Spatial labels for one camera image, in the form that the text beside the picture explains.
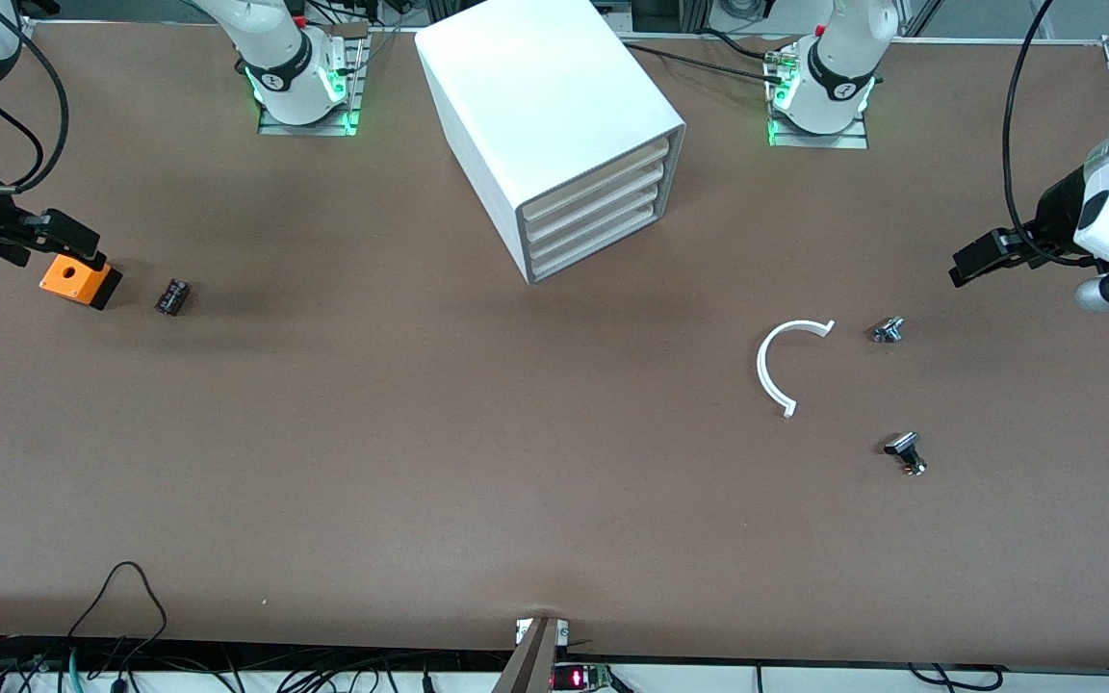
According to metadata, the white drawer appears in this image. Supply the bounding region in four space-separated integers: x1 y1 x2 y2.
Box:
527 202 661 280
519 138 675 222
523 162 668 243
525 183 663 261

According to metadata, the black flat-head push button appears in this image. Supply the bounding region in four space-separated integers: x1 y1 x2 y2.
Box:
883 431 929 478

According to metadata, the white drawer cabinet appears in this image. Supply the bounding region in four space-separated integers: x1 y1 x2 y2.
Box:
415 0 688 287

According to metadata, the device with red display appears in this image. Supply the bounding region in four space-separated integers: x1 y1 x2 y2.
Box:
553 662 615 693

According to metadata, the orange button enclosure box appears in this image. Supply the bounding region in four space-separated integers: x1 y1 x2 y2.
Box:
39 251 123 312

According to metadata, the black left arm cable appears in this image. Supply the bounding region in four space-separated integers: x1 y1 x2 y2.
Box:
1001 0 1096 268

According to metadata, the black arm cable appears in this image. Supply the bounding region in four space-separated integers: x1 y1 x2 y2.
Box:
0 0 71 194
1001 0 1096 268

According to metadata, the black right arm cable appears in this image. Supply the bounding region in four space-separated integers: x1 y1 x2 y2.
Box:
0 0 71 194

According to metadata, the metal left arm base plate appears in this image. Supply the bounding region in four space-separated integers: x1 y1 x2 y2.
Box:
767 53 870 150

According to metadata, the white curved plastic ring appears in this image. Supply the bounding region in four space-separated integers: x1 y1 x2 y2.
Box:
756 319 838 420

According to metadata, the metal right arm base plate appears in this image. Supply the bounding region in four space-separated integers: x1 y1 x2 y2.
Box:
257 24 366 138

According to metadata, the black cable behind cabinet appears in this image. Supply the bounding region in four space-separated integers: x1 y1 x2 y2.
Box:
624 38 788 82

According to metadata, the black looped cable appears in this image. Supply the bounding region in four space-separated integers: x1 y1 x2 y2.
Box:
66 560 169 675

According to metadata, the black cable under table edge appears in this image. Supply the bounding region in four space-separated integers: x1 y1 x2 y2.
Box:
905 662 1010 693

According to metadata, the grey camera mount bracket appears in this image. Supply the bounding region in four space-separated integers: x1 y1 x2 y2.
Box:
491 616 571 693

